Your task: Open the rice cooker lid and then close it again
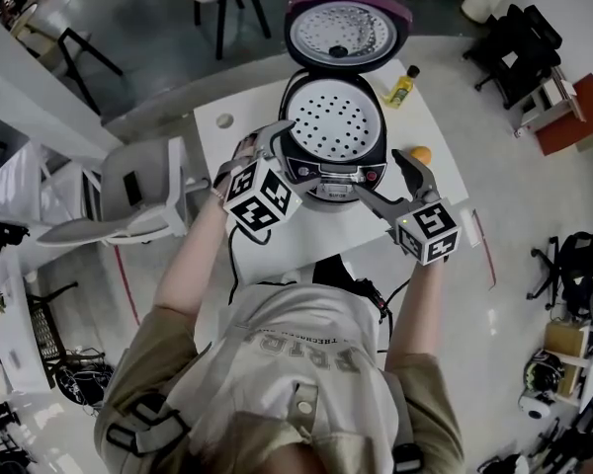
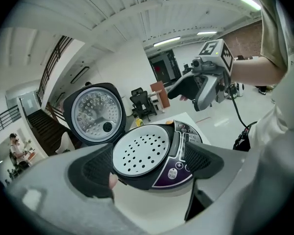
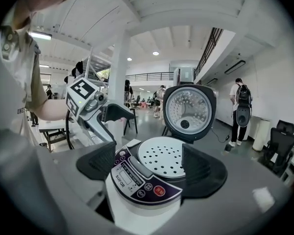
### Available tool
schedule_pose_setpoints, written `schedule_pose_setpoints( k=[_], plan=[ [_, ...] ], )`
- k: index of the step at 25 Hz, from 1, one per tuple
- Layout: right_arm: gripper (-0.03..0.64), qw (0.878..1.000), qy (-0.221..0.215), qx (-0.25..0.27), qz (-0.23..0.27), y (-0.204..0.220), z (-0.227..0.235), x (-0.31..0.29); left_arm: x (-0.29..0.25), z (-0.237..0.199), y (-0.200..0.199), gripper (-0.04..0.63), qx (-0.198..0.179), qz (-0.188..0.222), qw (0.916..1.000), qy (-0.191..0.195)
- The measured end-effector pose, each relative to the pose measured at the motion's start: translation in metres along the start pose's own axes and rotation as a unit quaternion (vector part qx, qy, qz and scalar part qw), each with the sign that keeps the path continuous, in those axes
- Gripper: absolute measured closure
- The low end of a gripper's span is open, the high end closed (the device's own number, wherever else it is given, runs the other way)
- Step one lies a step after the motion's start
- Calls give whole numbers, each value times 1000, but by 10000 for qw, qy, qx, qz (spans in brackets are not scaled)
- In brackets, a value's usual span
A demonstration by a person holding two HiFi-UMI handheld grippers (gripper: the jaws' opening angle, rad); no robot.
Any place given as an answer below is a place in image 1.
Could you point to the black office chair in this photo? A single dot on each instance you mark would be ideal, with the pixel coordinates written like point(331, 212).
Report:
point(578, 269)
point(514, 52)

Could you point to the person's left hand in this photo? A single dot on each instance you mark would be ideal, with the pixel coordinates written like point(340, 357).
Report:
point(246, 148)

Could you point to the white mesh office chair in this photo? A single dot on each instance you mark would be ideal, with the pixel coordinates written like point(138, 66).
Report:
point(143, 215)

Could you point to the person's left forearm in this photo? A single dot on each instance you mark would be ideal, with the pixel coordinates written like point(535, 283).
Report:
point(193, 264)

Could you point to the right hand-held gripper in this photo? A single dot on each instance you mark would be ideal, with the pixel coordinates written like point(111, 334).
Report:
point(430, 230)

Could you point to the yellow oil bottle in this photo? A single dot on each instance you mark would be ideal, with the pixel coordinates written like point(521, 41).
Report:
point(401, 89)

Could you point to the grey round table grommet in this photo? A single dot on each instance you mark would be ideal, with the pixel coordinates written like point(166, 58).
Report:
point(224, 120)

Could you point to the orange cabinet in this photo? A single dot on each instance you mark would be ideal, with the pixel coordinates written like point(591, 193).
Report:
point(573, 116)

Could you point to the person's beige overshirt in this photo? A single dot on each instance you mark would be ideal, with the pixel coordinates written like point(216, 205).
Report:
point(138, 363)

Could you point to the white square table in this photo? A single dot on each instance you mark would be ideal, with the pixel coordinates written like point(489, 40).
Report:
point(212, 141)

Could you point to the person's white printed t-shirt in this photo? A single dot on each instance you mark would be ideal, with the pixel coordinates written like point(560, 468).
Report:
point(286, 363)

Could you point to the black metal lattice chair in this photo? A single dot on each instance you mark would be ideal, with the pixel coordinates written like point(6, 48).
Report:
point(44, 334)

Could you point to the white side table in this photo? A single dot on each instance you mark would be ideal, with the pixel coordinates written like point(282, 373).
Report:
point(25, 343)

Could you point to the black smartphone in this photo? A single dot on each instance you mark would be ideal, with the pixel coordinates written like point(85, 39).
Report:
point(132, 189)

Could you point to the white perforated steamer tray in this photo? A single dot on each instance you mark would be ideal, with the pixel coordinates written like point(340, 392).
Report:
point(333, 121)

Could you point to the black leg stool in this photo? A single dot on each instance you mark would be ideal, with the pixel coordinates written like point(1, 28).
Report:
point(79, 52)

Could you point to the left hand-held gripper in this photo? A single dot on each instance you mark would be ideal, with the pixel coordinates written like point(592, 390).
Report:
point(257, 195)

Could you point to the white metal shelf rack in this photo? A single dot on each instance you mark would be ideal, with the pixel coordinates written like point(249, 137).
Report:
point(20, 181)

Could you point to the cardboard box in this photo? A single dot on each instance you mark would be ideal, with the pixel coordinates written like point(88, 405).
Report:
point(566, 341)

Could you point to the black green helmet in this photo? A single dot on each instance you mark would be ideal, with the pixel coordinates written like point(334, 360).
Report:
point(543, 371)

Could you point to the white helmet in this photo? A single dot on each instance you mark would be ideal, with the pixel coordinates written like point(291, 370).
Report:
point(536, 405)

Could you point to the person's right forearm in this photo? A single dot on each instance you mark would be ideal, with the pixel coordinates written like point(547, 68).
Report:
point(415, 314)

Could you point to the row of black bags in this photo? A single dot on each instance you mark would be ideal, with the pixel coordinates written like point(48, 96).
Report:
point(0, 240)

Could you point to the orange fruit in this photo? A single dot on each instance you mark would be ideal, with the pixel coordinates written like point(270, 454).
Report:
point(421, 155)

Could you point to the person's black trousers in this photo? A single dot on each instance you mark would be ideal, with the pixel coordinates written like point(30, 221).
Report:
point(333, 269)

